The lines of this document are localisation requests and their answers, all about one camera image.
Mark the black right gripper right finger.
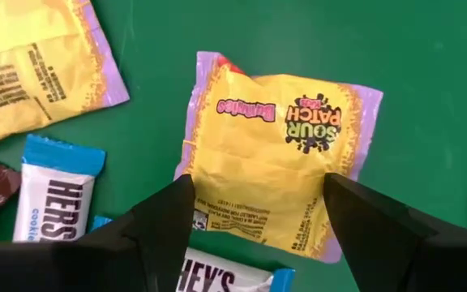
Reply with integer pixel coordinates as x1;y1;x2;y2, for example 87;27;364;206
323;173;467;292

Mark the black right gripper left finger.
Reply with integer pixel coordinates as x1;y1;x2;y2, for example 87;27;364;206
0;174;196;292

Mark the white blue Hershey's bar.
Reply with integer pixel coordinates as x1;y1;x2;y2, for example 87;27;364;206
12;133;108;243
89;214;297;292

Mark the yellow Sour Patch candy packet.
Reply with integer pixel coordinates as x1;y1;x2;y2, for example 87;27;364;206
174;50;384;264
0;0;131;150

